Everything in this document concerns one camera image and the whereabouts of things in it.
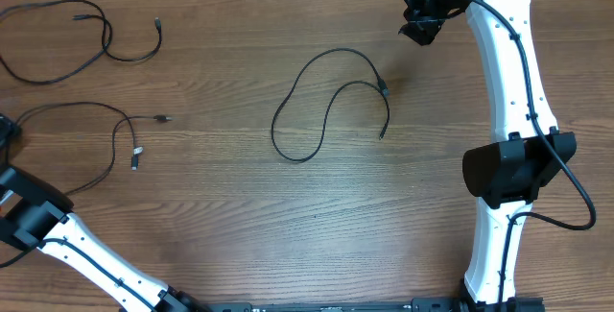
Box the black usb cable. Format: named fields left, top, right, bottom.
left=0, top=0, right=163, bottom=86
left=13, top=101, right=173, bottom=197
left=270, top=47, right=391, bottom=164

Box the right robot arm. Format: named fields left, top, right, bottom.
left=400, top=0, right=577, bottom=311

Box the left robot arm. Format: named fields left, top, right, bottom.
left=1, top=156, right=208, bottom=312

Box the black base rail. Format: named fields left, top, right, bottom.
left=118, top=296, right=546, bottom=312

